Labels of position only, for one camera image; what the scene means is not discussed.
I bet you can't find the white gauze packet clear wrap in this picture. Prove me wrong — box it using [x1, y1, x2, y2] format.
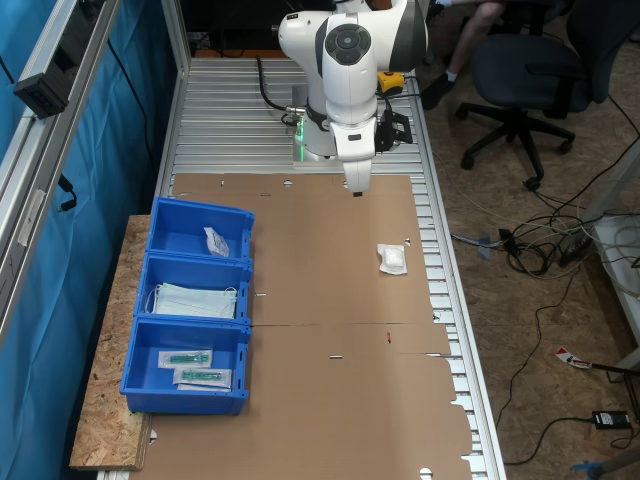
[376, 242, 409, 276]

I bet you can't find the yellow emergency stop button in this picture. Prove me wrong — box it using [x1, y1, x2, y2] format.
[375, 70, 405, 97]

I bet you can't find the brown cardboard sheet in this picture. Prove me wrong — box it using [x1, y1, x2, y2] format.
[130, 171, 474, 480]

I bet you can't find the crumpled printed white packet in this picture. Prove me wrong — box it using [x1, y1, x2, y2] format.
[202, 225, 231, 258]

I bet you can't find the aluminium profile table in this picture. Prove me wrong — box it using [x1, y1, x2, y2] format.
[97, 56, 507, 480]

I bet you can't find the blue bin holding face masks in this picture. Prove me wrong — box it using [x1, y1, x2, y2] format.
[134, 251, 254, 327]

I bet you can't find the person's leg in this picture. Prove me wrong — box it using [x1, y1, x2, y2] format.
[420, 0, 507, 112]

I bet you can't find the blue bin holding gauze packets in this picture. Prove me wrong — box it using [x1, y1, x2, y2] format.
[145, 195, 257, 262]

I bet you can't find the light blue face mask stack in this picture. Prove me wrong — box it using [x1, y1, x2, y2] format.
[144, 281, 239, 320]

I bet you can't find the dark office chair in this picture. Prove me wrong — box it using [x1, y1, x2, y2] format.
[454, 0, 640, 193]

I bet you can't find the green syringe in clear packet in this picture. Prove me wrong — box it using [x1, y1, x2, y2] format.
[157, 349, 214, 370]
[172, 367, 235, 392]

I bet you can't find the red and white sign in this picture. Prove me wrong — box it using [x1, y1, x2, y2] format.
[555, 345, 592, 371]

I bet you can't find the blue bin holding syringe packets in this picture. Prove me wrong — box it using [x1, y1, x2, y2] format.
[119, 316, 252, 417]

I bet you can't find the OSB wood board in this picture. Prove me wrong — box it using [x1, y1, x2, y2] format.
[68, 214, 154, 472]

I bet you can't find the black box on beam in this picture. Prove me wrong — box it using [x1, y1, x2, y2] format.
[11, 43, 84, 121]

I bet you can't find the black power adapter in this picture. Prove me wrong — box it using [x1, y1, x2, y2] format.
[591, 409, 631, 431]

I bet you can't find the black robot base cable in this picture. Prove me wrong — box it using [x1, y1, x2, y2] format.
[255, 54, 302, 127]

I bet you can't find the tangled floor cable bundle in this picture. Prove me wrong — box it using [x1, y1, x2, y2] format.
[498, 199, 640, 282]

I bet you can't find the long black floor cable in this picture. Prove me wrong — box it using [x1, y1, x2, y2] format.
[491, 272, 589, 432]

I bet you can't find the white metal frame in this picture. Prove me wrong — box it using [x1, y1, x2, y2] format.
[581, 143, 640, 372]

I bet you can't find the black plug on cable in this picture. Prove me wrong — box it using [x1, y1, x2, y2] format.
[55, 174, 79, 214]

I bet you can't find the aluminium frame beam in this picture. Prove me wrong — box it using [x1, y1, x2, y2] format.
[0, 0, 124, 347]

